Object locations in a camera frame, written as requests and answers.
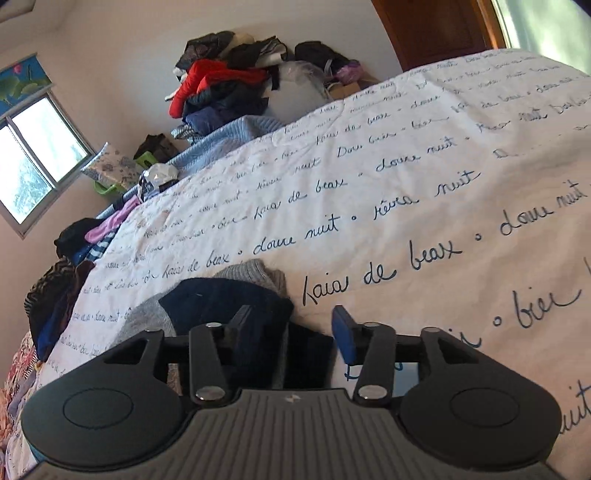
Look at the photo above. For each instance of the cardboard box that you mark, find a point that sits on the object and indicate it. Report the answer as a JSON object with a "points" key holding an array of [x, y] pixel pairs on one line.
{"points": [[345, 90]]}

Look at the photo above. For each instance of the red floral blanket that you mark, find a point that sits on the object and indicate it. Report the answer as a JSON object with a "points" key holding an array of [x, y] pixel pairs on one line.
{"points": [[14, 397]]}

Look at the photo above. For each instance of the white script-printed bedsheet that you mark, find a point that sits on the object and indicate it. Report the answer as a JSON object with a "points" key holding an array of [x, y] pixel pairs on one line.
{"points": [[369, 207]]}

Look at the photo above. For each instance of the green blue printed roller blind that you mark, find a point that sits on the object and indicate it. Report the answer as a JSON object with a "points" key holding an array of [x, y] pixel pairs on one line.
{"points": [[21, 85]]}

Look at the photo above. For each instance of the black backpack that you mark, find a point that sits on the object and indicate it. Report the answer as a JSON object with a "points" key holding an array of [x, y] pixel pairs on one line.
{"points": [[318, 53]]}

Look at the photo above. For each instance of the red jacket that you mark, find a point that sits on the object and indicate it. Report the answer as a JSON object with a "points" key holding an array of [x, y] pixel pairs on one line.
{"points": [[203, 81]]}

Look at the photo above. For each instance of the brown wooden door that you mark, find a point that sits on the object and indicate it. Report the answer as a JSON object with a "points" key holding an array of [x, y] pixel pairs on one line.
{"points": [[438, 30]]}

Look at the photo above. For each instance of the white blue floral pillow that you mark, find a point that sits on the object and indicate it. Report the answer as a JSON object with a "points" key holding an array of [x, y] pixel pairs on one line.
{"points": [[113, 166]]}

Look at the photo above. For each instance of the navy white striped garment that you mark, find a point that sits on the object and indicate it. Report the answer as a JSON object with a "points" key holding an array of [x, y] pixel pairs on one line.
{"points": [[94, 251]]}

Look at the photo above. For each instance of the clear plastic bag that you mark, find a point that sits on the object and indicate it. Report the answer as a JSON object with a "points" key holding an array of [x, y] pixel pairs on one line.
{"points": [[295, 90]]}

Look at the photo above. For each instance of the black bag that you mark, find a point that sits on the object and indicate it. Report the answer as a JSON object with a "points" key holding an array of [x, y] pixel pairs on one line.
{"points": [[157, 145]]}

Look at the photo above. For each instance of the light blue knit blanket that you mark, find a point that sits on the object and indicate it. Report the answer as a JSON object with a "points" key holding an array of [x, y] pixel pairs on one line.
{"points": [[231, 134]]}

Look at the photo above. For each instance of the navy padded jacket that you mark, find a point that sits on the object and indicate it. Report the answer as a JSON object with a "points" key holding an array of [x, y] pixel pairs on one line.
{"points": [[221, 108]]}

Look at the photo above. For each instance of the pink purple garment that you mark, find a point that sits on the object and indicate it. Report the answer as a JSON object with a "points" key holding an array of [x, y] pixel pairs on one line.
{"points": [[111, 226]]}

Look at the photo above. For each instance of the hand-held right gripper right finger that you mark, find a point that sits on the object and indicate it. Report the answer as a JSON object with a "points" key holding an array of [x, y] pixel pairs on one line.
{"points": [[344, 334]]}

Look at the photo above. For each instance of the sliding glass window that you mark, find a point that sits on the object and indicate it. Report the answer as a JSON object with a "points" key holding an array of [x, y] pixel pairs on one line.
{"points": [[39, 161]]}

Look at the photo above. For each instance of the grey sock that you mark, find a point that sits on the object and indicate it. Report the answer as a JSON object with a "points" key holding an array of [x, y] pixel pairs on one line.
{"points": [[251, 272]]}

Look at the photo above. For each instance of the dark cloth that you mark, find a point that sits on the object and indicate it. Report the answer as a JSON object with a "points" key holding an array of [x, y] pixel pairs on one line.
{"points": [[307, 357]]}

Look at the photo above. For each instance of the silver foil packet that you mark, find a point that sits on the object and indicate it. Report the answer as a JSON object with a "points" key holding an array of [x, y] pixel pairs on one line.
{"points": [[159, 177]]}

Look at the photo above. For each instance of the navy blue sock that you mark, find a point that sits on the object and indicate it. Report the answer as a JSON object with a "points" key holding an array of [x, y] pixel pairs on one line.
{"points": [[221, 300]]}

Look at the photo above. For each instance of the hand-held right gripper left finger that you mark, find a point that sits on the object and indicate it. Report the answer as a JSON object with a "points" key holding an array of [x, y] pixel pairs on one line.
{"points": [[210, 360]]}

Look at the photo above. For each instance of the black folded garment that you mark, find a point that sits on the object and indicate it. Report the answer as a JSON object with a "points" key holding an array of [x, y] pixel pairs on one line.
{"points": [[76, 235]]}

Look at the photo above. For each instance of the grey black striped garment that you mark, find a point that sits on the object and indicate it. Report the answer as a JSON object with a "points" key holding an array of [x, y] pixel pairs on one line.
{"points": [[48, 286]]}

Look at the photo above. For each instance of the royal blue folded garment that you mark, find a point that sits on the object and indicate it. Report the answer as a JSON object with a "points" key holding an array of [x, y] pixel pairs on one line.
{"points": [[51, 327]]}

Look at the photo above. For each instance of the purple cloth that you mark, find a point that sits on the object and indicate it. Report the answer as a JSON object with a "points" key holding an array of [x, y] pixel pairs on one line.
{"points": [[347, 71]]}

